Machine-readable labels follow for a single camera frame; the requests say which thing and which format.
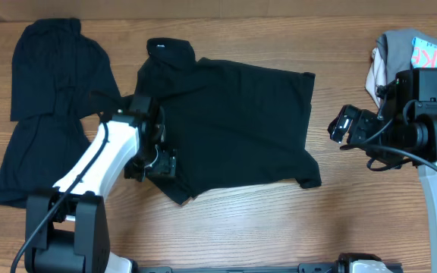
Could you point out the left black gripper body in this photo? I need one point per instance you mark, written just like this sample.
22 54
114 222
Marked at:
155 160

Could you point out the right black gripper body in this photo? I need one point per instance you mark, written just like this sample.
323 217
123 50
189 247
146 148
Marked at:
366 126

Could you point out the black t-shirt with logo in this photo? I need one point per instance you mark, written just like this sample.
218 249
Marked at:
231 124

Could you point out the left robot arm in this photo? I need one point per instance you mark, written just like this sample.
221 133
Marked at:
66 225

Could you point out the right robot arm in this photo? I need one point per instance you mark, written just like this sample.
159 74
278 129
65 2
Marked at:
403 131

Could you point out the beige garment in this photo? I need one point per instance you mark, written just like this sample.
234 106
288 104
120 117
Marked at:
376 76

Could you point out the grey t-shirt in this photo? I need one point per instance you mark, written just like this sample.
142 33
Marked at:
396 48

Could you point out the black folded garment pile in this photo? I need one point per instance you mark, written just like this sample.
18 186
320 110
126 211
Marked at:
59 76

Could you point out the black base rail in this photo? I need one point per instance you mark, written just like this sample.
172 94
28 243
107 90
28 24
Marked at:
345 263

